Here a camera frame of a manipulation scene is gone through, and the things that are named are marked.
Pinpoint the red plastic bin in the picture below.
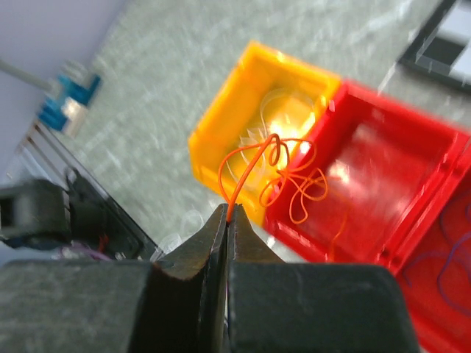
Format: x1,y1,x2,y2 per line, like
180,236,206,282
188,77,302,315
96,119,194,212
263,81,470,273
395,143,471,353

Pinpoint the purple thin wire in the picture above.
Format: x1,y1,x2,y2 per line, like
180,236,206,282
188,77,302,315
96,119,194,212
400,202,471,317

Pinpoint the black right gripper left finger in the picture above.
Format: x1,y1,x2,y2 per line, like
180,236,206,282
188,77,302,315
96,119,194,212
1,204,227,352

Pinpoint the orange wire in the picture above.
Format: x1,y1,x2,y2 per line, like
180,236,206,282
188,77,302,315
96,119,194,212
217,132,349,258

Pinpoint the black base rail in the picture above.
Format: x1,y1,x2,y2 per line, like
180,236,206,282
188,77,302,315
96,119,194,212
65,167,164,260

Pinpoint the yellow plastic bin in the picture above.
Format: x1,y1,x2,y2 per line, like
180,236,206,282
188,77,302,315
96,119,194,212
188,41,341,225

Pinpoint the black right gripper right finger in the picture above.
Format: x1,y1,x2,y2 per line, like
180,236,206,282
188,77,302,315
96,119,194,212
227,205,419,352

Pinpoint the red plastic bin middle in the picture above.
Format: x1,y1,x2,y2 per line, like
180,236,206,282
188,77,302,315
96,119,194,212
263,81,470,273

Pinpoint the black white chessboard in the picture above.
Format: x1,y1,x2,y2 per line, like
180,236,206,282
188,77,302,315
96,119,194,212
398,1,470,94

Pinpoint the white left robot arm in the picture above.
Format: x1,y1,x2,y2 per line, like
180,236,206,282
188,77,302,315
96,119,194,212
1,179,107,249

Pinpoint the red plastic bin right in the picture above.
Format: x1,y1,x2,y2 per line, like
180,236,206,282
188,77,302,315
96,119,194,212
395,143,471,353

